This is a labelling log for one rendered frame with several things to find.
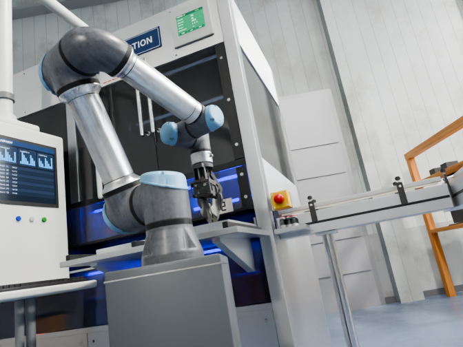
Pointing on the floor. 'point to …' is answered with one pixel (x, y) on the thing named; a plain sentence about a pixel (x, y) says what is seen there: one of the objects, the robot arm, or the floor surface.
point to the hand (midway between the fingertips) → (213, 222)
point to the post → (258, 180)
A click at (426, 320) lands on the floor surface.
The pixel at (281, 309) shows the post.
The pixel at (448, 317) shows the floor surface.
